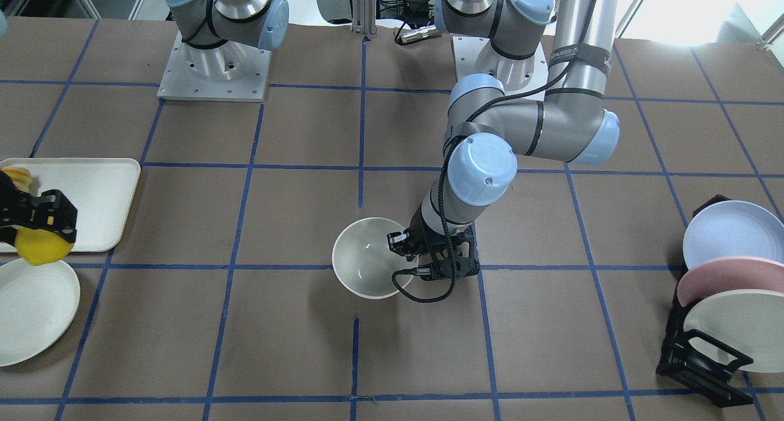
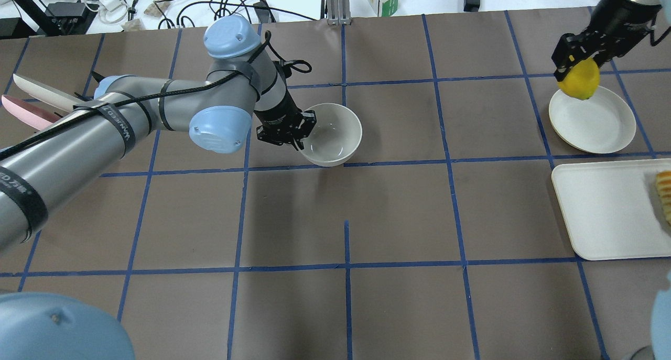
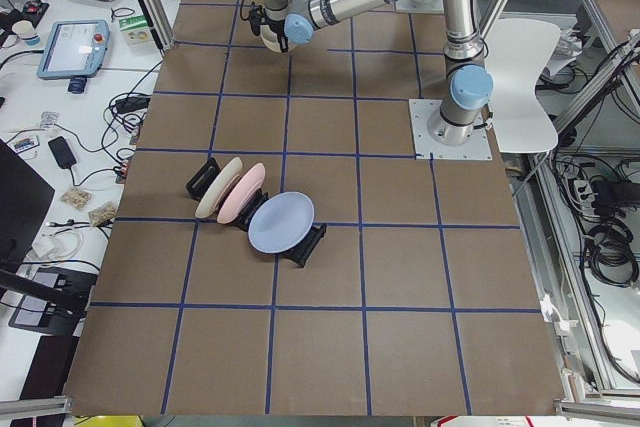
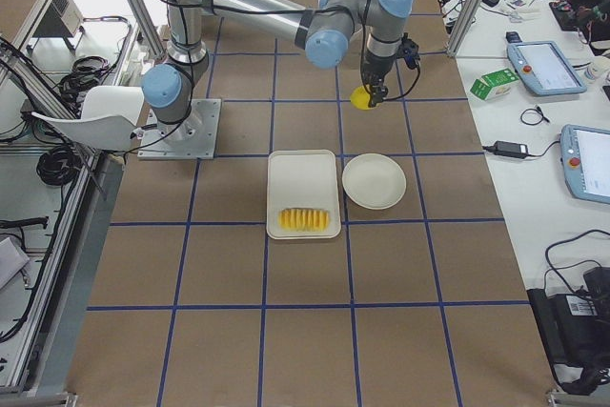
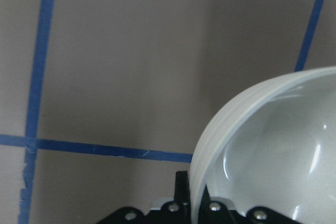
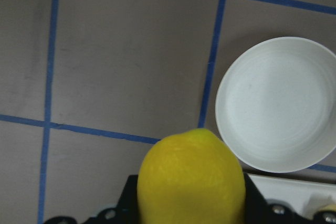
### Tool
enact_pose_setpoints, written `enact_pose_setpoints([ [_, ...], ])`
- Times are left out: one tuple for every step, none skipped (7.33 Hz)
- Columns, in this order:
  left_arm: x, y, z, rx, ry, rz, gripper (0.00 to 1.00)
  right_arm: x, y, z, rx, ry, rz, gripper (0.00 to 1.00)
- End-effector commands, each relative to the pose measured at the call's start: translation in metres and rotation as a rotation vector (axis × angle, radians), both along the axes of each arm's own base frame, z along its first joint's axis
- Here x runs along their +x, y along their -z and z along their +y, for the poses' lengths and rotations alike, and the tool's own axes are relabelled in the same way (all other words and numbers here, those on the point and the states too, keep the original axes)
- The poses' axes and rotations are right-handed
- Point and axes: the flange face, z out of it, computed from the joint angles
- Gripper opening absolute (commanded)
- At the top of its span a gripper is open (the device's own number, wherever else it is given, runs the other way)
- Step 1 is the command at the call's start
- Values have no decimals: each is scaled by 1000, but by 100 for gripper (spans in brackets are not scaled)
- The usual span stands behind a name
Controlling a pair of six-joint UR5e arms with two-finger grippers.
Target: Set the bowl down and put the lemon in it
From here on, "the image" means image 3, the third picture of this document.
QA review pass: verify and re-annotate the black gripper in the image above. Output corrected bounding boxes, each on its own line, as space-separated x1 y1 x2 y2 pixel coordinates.
263 19 286 45

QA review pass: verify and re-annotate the white ceramic bowl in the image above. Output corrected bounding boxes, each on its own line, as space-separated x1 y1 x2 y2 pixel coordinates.
260 28 297 53

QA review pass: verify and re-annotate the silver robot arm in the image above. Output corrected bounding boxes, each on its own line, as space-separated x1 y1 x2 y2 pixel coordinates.
248 0 493 147

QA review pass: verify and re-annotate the green white box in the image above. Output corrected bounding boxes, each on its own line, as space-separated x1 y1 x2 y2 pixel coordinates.
118 15 153 45

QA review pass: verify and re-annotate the pink plate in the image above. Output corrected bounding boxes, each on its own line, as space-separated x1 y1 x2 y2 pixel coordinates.
217 163 266 224

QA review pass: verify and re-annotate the beige plate in rack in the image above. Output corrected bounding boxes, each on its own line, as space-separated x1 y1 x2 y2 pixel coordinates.
195 157 243 219

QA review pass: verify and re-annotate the black dish rack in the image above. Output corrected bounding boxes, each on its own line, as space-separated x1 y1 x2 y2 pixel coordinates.
185 158 327 268

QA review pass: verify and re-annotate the lavender plate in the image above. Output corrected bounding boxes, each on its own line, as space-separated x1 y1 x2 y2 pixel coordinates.
248 192 315 254

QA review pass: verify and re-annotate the blue teach pendant near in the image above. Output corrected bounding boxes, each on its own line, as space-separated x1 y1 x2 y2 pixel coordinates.
37 19 110 80

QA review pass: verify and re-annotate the white chair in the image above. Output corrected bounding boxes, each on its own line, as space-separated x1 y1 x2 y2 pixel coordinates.
485 18 560 154

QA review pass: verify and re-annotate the black monitor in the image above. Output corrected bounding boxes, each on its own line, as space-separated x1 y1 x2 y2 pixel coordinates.
1 143 88 313

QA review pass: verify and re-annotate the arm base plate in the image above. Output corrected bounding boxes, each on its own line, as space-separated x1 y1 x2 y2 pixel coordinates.
395 0 444 15
408 99 493 161

